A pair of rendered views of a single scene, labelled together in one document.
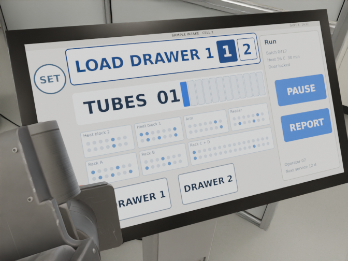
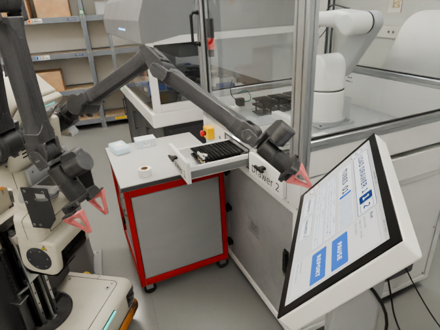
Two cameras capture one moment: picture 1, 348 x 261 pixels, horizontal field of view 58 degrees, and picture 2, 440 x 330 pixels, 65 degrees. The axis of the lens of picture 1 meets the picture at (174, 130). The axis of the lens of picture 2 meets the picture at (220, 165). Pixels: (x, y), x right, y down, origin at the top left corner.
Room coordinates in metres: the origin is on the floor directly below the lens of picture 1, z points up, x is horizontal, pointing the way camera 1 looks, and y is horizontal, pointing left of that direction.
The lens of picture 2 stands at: (0.64, -0.78, 1.56)
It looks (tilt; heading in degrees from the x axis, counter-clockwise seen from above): 25 degrees down; 130
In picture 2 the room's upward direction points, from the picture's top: 3 degrees counter-clockwise
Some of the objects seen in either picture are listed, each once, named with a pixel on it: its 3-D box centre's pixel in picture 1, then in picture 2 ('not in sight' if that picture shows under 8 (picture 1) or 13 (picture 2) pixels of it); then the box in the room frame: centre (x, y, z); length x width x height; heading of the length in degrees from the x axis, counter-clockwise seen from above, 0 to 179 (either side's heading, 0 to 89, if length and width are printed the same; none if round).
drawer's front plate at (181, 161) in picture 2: not in sight; (179, 162); (-0.50, 0.27, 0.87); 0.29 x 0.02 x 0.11; 152
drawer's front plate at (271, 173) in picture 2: not in sight; (266, 173); (-0.08, 0.39, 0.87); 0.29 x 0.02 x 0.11; 152
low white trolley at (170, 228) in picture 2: not in sight; (167, 208); (-0.86, 0.47, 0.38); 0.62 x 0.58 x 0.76; 152
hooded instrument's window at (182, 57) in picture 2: not in sight; (186, 57); (-1.71, 1.64, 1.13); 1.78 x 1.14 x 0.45; 152
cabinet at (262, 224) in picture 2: not in sight; (311, 208); (-0.08, 0.94, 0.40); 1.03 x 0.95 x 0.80; 152
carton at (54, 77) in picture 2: not in sight; (48, 80); (-4.35, 1.53, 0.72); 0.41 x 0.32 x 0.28; 57
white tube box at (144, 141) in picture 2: not in sight; (145, 141); (-1.07, 0.53, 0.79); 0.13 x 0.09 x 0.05; 61
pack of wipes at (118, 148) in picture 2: not in sight; (119, 147); (-1.13, 0.37, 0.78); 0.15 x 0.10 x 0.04; 162
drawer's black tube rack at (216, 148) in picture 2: not in sight; (217, 155); (-0.40, 0.45, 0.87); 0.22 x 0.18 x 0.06; 62
